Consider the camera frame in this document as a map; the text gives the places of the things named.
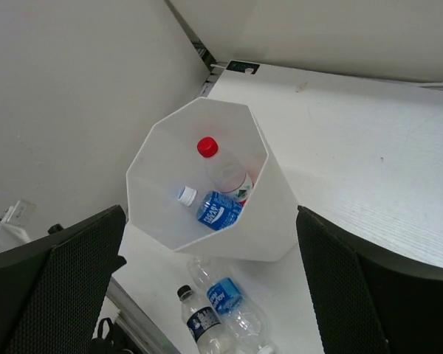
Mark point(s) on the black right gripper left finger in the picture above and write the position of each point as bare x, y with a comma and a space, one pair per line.
52, 289

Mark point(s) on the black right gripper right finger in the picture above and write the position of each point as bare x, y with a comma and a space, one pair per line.
368, 299

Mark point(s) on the black cap pepsi bottle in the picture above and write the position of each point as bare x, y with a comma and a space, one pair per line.
203, 323

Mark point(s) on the blue label upright-lying bottle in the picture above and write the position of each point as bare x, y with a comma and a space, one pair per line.
212, 209

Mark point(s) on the red cap water bottle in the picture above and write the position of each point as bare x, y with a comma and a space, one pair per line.
225, 171

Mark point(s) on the white octagonal bin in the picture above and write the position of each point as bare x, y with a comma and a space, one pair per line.
206, 182

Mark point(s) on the crushed clear blue-label bottle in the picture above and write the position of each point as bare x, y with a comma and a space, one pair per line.
240, 315

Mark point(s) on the black corner label plate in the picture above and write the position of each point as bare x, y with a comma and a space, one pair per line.
242, 67

